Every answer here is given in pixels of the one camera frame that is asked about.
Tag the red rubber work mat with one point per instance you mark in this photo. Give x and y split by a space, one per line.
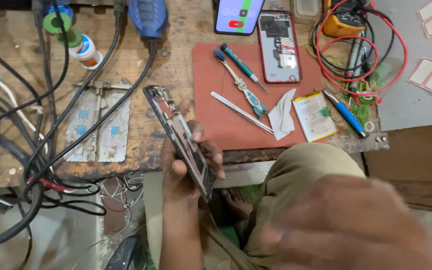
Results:
223 123

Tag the blue hot air tool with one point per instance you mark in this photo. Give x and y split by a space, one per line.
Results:
148 17

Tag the yellow multimeter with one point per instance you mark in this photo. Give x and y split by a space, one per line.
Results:
341 22

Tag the person's left hand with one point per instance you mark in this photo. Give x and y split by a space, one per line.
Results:
174 183

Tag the white phone battery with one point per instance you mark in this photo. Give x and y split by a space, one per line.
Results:
313 116

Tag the metal tweezers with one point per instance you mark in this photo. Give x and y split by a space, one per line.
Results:
238 110

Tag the black curved object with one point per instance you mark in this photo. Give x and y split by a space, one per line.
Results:
126 255

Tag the metal circuit board holder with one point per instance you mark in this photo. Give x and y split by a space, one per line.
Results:
99 123

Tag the grey perforated mat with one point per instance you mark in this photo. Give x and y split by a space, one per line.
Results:
407 97

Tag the clear plastic container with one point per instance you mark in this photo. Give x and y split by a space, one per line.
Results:
306 9

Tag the white bottle with green cap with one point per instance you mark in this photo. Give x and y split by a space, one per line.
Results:
83 48

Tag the person's khaki trousers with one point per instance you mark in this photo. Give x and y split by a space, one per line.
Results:
302 165

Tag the teal precision screwdriver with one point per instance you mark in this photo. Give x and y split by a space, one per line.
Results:
240 63

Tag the person's foot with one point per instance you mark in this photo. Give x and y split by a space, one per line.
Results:
238 204

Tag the red phone with open back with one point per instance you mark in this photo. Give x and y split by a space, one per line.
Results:
279 48

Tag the brown wooden box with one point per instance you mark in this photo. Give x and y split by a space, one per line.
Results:
414 165

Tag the blue and white pry tool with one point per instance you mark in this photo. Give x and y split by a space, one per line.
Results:
244 88

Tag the white cloth piece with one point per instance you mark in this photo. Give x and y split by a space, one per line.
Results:
282 114

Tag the smartphone with lit screen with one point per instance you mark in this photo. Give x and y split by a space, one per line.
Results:
238 15

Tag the black disassembled phone frame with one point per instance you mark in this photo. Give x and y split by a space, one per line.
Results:
180 138

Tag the blue bottle with green cap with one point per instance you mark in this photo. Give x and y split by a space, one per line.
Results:
55 18

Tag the person's right hand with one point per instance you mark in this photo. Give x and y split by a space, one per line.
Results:
347 228

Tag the heap of green rubber bands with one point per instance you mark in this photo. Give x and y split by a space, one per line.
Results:
358 108

